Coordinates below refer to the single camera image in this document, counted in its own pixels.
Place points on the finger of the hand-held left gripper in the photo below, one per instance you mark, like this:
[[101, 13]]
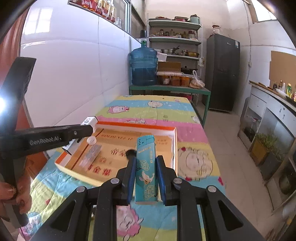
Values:
[[81, 132]]

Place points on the dark grey refrigerator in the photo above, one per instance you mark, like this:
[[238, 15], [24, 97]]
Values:
[[222, 74]]

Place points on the clear plastic oil jug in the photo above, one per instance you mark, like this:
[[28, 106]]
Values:
[[255, 124]]

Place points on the blue water jug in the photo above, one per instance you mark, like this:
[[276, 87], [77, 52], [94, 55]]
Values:
[[143, 67]]

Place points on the black bottle cap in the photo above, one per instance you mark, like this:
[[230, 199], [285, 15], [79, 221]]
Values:
[[130, 153]]

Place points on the stack of red-rimmed basins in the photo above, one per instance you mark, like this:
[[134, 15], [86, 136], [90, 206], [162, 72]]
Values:
[[172, 18]]

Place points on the jar of orange preserve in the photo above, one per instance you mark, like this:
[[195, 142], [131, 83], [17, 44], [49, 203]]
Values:
[[185, 81], [163, 80], [175, 81]]

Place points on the window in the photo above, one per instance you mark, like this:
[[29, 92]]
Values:
[[263, 11]]

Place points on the grey kitchen counter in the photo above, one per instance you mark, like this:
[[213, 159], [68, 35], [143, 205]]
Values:
[[261, 99]]

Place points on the row of liquor bottles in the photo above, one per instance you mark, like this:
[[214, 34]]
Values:
[[92, 5]]

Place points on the dark sauce bottle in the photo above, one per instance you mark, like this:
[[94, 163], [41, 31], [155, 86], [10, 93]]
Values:
[[274, 86]]

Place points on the white plastic bottle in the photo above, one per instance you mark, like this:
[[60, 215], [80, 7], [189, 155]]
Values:
[[283, 87]]

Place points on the clear round lid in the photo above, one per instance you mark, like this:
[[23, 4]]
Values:
[[92, 140]]

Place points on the black pan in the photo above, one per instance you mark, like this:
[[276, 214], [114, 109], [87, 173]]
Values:
[[187, 70]]

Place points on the clear plastic packet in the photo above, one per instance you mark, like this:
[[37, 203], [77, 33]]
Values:
[[91, 155]]

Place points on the large glass jar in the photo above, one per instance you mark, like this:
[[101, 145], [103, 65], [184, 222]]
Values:
[[216, 30]]

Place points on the steel bowl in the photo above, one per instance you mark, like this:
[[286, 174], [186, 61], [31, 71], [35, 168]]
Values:
[[167, 51]]

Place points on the green metal table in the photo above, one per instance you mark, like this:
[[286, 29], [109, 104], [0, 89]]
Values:
[[166, 88]]

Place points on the person's left hand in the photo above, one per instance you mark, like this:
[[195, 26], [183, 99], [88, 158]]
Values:
[[23, 194]]

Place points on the orange oil bottle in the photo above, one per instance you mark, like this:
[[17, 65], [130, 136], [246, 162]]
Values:
[[294, 92]]

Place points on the tall brown bottle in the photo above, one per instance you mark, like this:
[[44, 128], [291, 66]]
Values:
[[280, 84]]

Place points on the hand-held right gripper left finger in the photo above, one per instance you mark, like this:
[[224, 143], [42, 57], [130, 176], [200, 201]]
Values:
[[130, 180]]

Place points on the white hanging plastic bag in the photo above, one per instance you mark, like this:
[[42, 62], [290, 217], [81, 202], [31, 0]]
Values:
[[201, 62]]

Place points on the teal enamel pot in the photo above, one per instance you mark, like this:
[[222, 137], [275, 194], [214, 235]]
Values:
[[195, 19]]

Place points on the white cartoon small box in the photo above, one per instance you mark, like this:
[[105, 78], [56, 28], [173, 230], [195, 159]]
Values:
[[89, 121]]

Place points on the golden metal bowl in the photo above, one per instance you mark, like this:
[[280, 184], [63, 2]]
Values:
[[192, 54]]

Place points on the white metal shelf rack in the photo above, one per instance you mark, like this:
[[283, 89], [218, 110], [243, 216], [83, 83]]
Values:
[[175, 41]]

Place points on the green plastic bottle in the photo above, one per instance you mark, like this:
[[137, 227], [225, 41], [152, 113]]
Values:
[[289, 90]]

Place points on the printed cardboard liner sheet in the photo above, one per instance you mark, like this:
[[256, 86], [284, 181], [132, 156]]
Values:
[[111, 141]]

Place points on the yellow planter with plant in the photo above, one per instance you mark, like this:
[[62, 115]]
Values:
[[260, 150]]

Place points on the teal lighter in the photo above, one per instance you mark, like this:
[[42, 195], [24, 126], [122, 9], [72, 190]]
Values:
[[145, 173]]

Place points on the red-brown wooden door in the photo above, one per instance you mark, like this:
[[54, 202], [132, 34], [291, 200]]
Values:
[[9, 46]]

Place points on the orange-rimmed shallow cardboard box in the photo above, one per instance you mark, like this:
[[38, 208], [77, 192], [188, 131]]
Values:
[[78, 175]]

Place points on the brown cardboard box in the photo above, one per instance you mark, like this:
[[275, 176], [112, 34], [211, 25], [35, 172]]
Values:
[[168, 66]]

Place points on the steel cooking pot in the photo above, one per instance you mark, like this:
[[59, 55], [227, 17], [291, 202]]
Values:
[[288, 184]]

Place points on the plastic bag of buns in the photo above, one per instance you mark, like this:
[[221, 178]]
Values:
[[197, 83]]

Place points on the cardboard wall sheet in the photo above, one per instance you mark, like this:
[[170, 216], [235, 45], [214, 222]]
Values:
[[282, 67]]

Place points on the row of glass jars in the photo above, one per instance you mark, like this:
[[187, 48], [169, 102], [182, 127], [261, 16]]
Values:
[[175, 34]]

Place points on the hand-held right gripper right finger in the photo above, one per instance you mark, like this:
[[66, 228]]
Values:
[[161, 185]]

